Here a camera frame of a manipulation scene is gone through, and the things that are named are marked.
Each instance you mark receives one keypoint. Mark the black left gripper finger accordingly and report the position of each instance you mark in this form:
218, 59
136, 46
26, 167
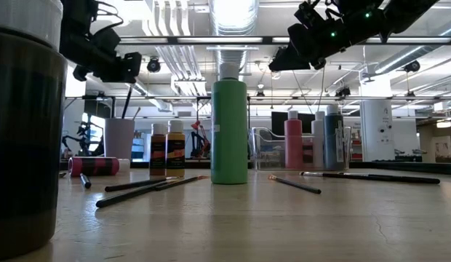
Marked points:
132, 69

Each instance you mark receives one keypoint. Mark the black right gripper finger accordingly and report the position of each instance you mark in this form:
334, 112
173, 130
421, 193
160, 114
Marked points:
291, 60

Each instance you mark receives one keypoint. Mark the orange paintbrush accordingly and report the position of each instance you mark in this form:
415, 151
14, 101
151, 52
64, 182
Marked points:
182, 183
126, 103

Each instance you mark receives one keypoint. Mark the large pink paint bottle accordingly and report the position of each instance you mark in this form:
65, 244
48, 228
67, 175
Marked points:
293, 145

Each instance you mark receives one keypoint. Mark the large white paint bottle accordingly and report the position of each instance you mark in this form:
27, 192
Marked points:
318, 145

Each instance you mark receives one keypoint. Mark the large teal paint bottle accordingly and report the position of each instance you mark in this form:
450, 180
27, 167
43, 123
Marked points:
332, 142

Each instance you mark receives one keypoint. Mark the small pink paint bottle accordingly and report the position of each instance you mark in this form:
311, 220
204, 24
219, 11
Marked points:
307, 153

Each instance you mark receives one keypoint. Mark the large green paint bottle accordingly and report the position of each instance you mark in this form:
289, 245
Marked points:
229, 138

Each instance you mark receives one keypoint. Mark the black background robot arm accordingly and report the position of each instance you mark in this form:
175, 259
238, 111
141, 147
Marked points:
200, 143
85, 142

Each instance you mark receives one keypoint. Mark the small brown paint bottle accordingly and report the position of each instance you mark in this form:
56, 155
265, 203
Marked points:
158, 153

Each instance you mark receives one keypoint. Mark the small yellow paint bottle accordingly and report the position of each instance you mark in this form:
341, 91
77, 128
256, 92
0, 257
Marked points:
175, 153

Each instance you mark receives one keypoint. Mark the small magenta paint bottle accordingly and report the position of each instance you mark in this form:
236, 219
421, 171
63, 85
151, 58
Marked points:
94, 166

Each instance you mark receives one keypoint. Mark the black ceiling spotlight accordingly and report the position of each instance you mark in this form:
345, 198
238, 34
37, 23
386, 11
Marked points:
342, 91
412, 66
153, 65

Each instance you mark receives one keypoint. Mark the white cup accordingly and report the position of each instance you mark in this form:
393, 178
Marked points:
119, 140

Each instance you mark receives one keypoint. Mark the clear plastic bin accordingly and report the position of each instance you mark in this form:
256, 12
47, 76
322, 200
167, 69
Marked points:
263, 153

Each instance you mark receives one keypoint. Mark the white round pillar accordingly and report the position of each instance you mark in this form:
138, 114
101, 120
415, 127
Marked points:
376, 127

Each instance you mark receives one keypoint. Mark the red storage shelf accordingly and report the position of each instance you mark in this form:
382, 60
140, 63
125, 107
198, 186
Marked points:
356, 147

